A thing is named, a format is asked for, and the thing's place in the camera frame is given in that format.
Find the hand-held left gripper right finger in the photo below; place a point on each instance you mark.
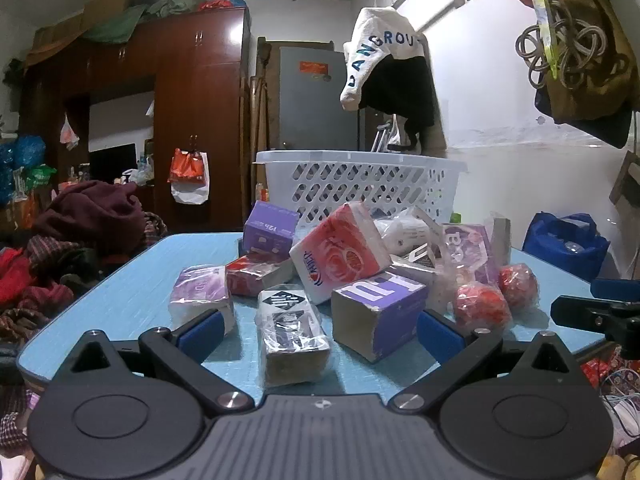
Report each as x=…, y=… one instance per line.
x=440, y=332

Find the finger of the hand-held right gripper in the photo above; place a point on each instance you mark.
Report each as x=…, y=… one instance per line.
x=580, y=310
x=617, y=288

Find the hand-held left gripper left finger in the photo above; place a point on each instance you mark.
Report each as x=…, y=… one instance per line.
x=202, y=332

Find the purple and white tissue pack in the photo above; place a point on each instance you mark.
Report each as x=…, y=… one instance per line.
x=200, y=295

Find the red ball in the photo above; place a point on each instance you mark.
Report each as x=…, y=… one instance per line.
x=518, y=282
x=482, y=306

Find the purple cube box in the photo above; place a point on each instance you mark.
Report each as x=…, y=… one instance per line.
x=377, y=315

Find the small black and white box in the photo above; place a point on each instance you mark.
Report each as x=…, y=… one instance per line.
x=417, y=262

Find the red box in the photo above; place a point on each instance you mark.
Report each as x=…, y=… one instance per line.
x=257, y=272

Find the purple plastic package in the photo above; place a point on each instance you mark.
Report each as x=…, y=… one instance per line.
x=465, y=250

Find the black patterned box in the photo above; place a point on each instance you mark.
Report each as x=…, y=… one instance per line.
x=290, y=335

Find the clear bag with white item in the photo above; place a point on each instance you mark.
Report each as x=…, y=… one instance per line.
x=405, y=232

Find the purple cardboard box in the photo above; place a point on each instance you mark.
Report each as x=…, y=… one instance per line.
x=267, y=232

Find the red and white tissue pack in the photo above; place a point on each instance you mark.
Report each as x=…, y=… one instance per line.
x=340, y=255

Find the white plastic laundry basket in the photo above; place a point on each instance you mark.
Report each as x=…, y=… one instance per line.
x=360, y=187

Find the blue bag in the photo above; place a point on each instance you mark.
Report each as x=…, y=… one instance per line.
x=565, y=242

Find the orange and white plastic bag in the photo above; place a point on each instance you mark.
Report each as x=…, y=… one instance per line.
x=187, y=172

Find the maroon cloth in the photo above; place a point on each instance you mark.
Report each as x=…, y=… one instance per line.
x=92, y=210

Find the pile of clothes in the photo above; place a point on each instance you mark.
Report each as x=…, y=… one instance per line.
x=35, y=280

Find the black monitor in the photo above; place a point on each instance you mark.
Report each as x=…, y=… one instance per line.
x=112, y=162

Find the brown hanging bag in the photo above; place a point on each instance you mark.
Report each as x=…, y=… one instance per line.
x=595, y=75

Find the brown wooden wardrobe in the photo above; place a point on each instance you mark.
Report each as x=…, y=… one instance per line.
x=165, y=110

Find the small white plastic bag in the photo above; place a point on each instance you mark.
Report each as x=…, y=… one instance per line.
x=69, y=134

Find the black hanging garment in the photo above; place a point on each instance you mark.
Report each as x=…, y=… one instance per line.
x=400, y=92

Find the blue plastic bags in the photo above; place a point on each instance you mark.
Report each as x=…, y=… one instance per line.
x=20, y=157

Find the grey metal door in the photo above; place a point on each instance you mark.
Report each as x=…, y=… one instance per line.
x=315, y=100

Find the white lettered garment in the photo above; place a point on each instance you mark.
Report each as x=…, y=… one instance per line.
x=382, y=47

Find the green cloth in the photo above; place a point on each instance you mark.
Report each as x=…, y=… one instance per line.
x=130, y=20

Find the cardboard boxes on wardrobe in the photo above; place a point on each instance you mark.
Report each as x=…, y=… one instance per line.
x=75, y=20

